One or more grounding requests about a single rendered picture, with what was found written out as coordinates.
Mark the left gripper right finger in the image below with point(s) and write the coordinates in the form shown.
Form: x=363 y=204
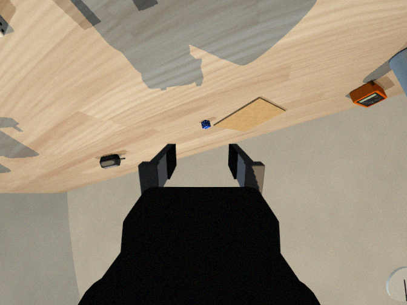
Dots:
x=247 y=172

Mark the blue die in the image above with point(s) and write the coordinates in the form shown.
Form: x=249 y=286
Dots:
x=206 y=124

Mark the orange square mat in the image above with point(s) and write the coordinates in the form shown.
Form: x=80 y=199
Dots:
x=252 y=114

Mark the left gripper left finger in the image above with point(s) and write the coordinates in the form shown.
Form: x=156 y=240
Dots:
x=156 y=172

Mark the orange digital multimeter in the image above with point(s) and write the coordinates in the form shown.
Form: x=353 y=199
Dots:
x=368 y=94

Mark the grey plastic bottle with blue cap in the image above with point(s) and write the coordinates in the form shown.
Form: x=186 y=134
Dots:
x=398 y=65

